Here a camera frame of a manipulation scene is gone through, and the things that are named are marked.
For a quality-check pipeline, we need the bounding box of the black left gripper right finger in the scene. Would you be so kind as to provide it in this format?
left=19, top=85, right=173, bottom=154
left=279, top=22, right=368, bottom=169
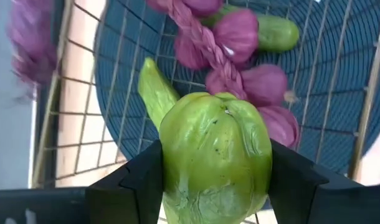
left=267, top=139, right=330, bottom=224

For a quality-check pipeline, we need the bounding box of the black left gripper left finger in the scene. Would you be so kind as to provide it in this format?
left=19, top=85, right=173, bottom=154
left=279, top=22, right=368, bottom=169
left=85, top=139, right=164, bottom=224

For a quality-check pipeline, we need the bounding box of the green toy pepper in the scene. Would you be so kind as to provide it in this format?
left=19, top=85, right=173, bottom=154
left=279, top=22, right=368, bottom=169
left=158, top=91, right=273, bottom=224

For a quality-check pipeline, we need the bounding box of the dark green cucumber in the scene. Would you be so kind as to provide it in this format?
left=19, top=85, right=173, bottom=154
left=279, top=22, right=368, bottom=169
left=201, top=4, right=300, bottom=53

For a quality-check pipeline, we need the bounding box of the blue round woven mat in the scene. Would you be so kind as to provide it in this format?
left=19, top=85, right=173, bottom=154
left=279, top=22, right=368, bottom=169
left=95, top=0, right=380, bottom=175

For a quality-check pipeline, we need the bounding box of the black wire basket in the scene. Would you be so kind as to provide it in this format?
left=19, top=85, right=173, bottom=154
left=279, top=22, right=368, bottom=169
left=31, top=0, right=380, bottom=224

